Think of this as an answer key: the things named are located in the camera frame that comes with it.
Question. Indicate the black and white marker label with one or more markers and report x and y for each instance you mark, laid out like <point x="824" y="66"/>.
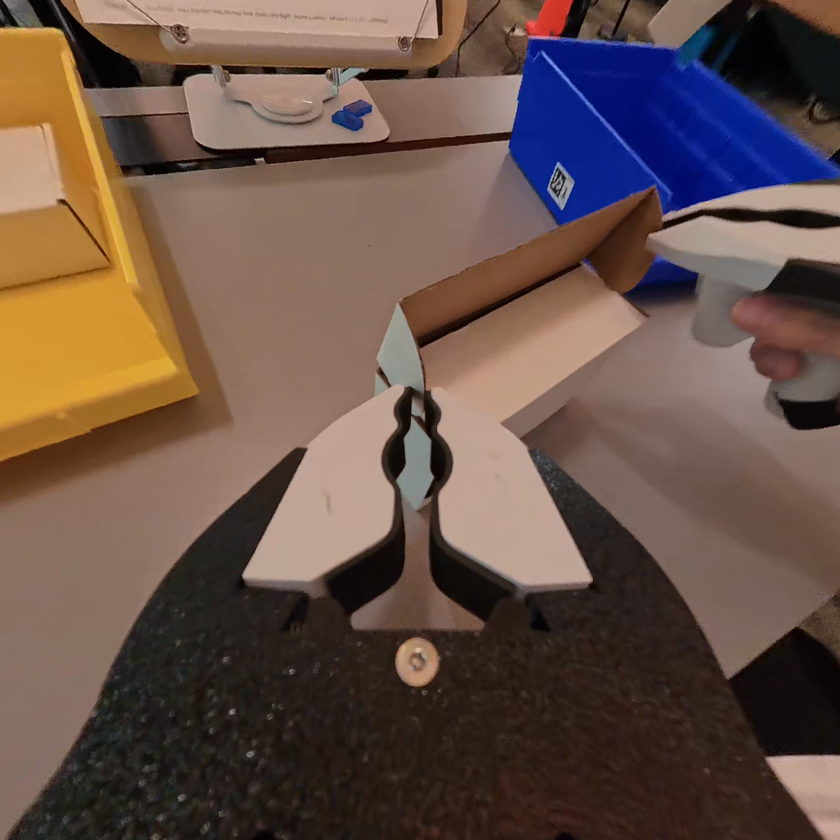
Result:
<point x="561" y="187"/>

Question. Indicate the white sign stand base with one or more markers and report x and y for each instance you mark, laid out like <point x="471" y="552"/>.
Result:
<point x="216" y="124"/>

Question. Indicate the rounded wooden sign board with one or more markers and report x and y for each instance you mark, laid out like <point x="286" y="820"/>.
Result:
<point x="295" y="59"/>

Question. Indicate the person's right hand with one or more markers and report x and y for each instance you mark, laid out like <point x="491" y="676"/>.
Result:
<point x="800" y="334"/>

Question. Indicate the yellow plastic bin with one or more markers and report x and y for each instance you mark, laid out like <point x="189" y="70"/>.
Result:
<point x="85" y="367"/>

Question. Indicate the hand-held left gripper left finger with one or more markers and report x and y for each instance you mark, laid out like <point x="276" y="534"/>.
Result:
<point x="328" y="512"/>

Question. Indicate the small blue plastic block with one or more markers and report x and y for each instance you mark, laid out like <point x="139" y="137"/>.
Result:
<point x="346" y="121"/>
<point x="359" y="107"/>

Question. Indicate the orange traffic cone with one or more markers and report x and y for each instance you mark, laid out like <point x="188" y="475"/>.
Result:
<point x="551" y="16"/>

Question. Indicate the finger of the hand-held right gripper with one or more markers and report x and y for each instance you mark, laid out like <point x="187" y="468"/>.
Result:
<point x="722" y="249"/>
<point x="774" y="199"/>

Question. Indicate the white flat panel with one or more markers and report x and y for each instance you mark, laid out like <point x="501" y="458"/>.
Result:
<point x="682" y="23"/>

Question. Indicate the blue plastic bin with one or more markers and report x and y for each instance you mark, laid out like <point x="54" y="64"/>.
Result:
<point x="590" y="118"/>

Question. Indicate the printed instruction sheet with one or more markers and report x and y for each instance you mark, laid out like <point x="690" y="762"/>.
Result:
<point x="262" y="13"/>

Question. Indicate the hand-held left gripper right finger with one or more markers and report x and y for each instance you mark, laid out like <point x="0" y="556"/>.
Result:
<point x="505" y="512"/>

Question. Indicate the white cardboard mailer box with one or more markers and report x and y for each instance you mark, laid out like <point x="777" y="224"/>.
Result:
<point x="33" y="184"/>
<point x="525" y="354"/>

